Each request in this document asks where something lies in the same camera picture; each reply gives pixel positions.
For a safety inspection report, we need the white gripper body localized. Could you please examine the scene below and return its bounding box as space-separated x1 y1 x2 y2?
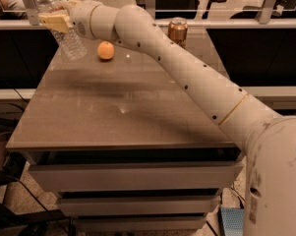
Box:
70 0 103 39

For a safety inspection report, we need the clear plastic water bottle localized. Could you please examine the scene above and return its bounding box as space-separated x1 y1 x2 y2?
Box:
35 0 87 61

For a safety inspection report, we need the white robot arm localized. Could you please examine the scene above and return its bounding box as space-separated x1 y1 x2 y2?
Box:
38 0 296 236

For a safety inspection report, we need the orange fruit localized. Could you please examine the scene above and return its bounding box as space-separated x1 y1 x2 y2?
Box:
97 41 114 60

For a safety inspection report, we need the orange soda can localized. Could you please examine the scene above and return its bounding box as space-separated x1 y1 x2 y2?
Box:
168 17 188 48

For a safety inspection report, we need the grey drawer cabinet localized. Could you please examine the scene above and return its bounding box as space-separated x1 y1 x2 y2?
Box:
8 40 243 232

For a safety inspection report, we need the metal rail post left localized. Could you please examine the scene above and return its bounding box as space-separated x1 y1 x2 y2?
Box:
23 0 40 26

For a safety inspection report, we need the metal rail post right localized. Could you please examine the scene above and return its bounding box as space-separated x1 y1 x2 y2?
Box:
256 0 276 25

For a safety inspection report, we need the black floor cable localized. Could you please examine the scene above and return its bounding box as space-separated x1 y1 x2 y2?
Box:
229 184 246 209

